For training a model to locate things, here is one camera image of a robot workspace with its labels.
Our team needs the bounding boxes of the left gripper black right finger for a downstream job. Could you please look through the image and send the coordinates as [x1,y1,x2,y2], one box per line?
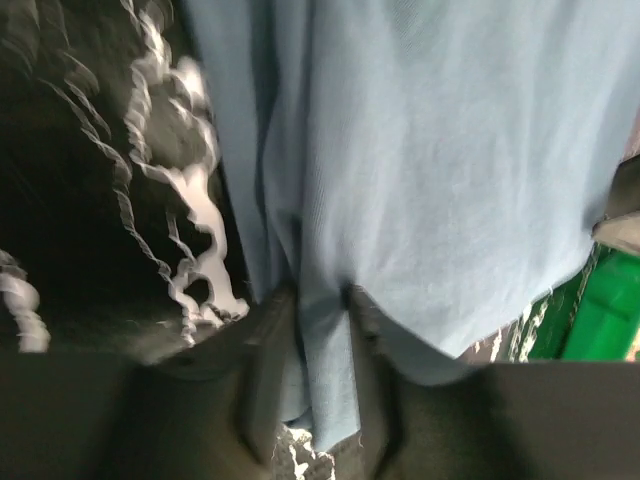
[349,287,639,479]

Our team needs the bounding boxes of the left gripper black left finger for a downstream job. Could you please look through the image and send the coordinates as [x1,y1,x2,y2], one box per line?
[1,288,296,479]

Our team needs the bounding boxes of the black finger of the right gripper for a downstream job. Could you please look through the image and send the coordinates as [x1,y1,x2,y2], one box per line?
[592,155,640,253]

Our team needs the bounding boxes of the blue-grey t-shirt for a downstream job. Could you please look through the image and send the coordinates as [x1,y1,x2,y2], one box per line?
[185,1,639,451]

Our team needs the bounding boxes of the green plastic bin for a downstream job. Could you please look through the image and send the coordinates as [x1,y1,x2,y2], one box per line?
[521,245,639,361]

